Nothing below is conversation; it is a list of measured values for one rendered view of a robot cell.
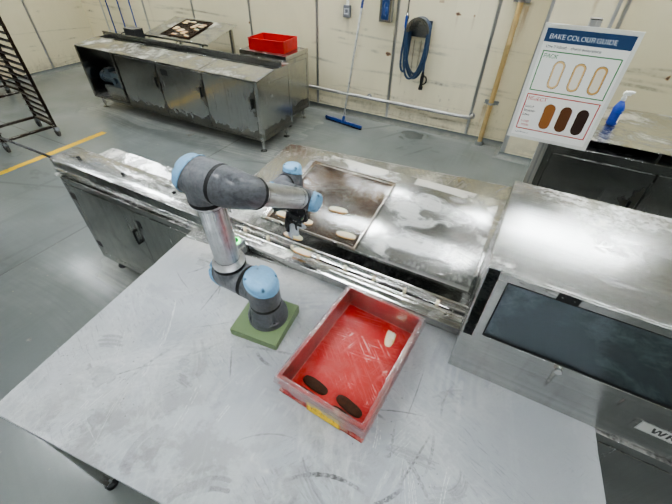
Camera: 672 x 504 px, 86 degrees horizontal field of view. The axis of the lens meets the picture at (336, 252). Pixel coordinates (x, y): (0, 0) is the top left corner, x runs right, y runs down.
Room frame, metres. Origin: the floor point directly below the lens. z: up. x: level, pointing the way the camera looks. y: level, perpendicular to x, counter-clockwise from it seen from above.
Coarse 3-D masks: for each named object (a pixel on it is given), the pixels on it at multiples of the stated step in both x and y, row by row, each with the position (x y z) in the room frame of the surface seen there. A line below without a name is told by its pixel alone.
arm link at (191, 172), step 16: (192, 160) 0.87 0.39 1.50; (208, 160) 0.88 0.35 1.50; (176, 176) 0.85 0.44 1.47; (192, 176) 0.83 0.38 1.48; (208, 176) 0.82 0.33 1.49; (192, 192) 0.82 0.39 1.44; (192, 208) 0.84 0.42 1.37; (208, 208) 0.83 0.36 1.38; (224, 208) 0.89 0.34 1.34; (208, 224) 0.85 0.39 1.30; (224, 224) 0.87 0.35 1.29; (208, 240) 0.87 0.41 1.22; (224, 240) 0.87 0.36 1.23; (224, 256) 0.87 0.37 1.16; (240, 256) 0.92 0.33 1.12; (224, 272) 0.86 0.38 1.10; (240, 272) 0.88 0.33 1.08
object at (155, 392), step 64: (192, 256) 1.23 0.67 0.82; (128, 320) 0.85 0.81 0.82; (192, 320) 0.86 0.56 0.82; (64, 384) 0.58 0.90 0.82; (128, 384) 0.59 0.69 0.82; (192, 384) 0.60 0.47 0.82; (256, 384) 0.60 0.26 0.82; (448, 384) 0.62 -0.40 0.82; (64, 448) 0.39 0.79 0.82; (128, 448) 0.39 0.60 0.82; (192, 448) 0.40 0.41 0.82; (256, 448) 0.40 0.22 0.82; (320, 448) 0.40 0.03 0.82; (384, 448) 0.41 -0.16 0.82; (448, 448) 0.41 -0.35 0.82; (512, 448) 0.42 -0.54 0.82; (576, 448) 0.42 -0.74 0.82
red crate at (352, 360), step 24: (360, 312) 0.92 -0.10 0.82; (336, 336) 0.80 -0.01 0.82; (360, 336) 0.80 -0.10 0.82; (384, 336) 0.80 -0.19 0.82; (408, 336) 0.81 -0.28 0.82; (312, 360) 0.70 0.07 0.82; (336, 360) 0.70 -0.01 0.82; (360, 360) 0.70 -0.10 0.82; (384, 360) 0.70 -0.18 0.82; (336, 384) 0.61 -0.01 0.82; (360, 384) 0.61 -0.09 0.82; (360, 408) 0.53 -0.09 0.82
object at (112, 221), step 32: (128, 160) 2.15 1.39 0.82; (96, 192) 1.80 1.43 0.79; (96, 224) 1.90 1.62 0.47; (128, 224) 1.72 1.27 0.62; (160, 224) 1.57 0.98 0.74; (128, 256) 1.80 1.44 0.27; (160, 256) 1.63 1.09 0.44; (608, 448) 0.45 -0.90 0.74; (640, 448) 0.43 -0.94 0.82; (608, 480) 0.42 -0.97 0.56; (640, 480) 0.39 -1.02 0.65
